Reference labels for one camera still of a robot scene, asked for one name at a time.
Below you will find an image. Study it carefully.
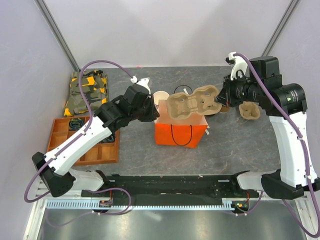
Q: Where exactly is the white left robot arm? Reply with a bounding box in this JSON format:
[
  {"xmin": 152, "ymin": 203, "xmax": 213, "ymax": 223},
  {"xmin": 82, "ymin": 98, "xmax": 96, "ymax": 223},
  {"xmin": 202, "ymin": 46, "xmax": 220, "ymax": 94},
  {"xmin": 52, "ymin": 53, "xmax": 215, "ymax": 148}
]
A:
[{"xmin": 32, "ymin": 78, "xmax": 159, "ymax": 198}]

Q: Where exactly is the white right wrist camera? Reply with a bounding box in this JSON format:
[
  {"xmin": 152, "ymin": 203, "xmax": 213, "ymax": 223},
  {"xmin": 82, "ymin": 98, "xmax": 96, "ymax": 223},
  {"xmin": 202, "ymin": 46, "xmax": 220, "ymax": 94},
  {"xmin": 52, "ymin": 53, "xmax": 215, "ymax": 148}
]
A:
[{"xmin": 225, "ymin": 52, "xmax": 248, "ymax": 81}]

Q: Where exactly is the stack of paper cups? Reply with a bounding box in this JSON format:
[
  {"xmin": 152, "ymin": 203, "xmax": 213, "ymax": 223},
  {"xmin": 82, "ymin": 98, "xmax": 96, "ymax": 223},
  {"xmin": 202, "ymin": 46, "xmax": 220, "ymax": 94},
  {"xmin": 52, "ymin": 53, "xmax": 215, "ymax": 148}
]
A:
[{"xmin": 153, "ymin": 90, "xmax": 170, "ymax": 110}]

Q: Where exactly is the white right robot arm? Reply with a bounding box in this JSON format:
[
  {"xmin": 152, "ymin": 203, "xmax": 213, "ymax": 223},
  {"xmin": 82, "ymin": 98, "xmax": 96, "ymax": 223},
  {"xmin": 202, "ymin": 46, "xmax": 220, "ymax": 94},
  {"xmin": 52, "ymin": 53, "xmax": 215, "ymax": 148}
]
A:
[{"xmin": 215, "ymin": 52, "xmax": 320, "ymax": 200}]

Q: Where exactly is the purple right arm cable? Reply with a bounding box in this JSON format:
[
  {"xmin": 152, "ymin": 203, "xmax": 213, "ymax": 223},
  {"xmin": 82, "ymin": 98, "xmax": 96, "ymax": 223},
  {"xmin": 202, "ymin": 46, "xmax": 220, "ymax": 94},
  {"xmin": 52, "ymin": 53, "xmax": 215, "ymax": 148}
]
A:
[{"xmin": 224, "ymin": 52, "xmax": 320, "ymax": 238}]

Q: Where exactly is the orange paper bag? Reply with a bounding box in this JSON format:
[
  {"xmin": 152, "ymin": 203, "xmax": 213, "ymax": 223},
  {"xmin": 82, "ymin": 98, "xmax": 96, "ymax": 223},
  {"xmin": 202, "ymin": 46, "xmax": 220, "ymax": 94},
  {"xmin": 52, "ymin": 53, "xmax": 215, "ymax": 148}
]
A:
[{"xmin": 154, "ymin": 100, "xmax": 208, "ymax": 149}]

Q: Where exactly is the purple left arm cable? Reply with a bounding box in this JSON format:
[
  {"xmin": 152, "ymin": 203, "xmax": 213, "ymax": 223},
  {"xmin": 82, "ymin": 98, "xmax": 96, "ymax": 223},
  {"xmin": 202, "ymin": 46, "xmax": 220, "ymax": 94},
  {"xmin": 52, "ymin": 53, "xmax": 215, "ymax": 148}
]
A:
[{"xmin": 23, "ymin": 59, "xmax": 138, "ymax": 228}]

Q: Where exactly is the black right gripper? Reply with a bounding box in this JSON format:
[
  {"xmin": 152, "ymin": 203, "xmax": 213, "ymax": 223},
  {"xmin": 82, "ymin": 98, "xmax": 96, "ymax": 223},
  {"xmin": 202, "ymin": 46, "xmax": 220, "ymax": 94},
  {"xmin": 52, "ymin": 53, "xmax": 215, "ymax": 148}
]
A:
[{"xmin": 215, "ymin": 72, "xmax": 264, "ymax": 108}]

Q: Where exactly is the camouflage folded cloth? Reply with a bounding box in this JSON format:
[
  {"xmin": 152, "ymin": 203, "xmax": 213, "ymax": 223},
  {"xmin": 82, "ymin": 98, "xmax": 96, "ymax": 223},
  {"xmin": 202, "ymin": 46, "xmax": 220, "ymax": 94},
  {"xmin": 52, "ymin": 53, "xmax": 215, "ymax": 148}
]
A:
[{"xmin": 63, "ymin": 69, "xmax": 109, "ymax": 117}]

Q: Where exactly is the brown paper coffee cup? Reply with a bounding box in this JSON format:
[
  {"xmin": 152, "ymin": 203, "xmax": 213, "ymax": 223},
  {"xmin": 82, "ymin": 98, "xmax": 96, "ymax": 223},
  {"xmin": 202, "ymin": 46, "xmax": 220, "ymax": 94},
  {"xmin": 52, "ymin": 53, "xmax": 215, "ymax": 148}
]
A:
[{"xmin": 219, "ymin": 106, "xmax": 230, "ymax": 114}]

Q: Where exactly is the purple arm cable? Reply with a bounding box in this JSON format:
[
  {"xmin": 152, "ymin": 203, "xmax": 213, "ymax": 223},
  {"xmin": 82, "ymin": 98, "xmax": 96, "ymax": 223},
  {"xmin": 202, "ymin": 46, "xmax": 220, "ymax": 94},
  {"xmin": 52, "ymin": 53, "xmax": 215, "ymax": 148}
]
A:
[
  {"xmin": 23, "ymin": 59, "xmax": 138, "ymax": 228},
  {"xmin": 224, "ymin": 52, "xmax": 320, "ymax": 238}
]

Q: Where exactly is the orange wooden compartment tray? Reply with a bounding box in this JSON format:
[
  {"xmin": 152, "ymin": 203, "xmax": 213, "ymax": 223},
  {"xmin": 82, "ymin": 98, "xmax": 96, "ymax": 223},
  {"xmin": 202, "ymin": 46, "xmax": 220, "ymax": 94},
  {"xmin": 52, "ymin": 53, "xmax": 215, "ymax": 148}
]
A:
[{"xmin": 47, "ymin": 116, "xmax": 120, "ymax": 167}]

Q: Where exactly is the green blue coiled belt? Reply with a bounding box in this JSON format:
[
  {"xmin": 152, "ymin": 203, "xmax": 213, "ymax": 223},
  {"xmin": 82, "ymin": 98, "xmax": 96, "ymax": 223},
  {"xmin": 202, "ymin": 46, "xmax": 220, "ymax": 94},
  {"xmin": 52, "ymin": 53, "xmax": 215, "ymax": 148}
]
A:
[{"xmin": 68, "ymin": 118, "xmax": 85, "ymax": 131}]

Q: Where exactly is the cardboard cup carrier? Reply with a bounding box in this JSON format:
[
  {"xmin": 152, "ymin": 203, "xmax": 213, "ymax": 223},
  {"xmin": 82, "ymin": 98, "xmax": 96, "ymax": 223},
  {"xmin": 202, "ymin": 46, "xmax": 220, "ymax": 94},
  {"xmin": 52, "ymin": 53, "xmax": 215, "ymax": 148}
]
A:
[
  {"xmin": 166, "ymin": 85, "xmax": 222, "ymax": 120},
  {"xmin": 238, "ymin": 101, "xmax": 261, "ymax": 120}
]

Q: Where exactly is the aluminium cable duct rail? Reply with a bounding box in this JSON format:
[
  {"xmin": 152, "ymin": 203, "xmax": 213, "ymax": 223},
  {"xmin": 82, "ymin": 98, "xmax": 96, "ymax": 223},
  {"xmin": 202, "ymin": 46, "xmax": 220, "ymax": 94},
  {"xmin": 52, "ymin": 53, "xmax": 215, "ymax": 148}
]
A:
[{"xmin": 46, "ymin": 199, "xmax": 236, "ymax": 211}]

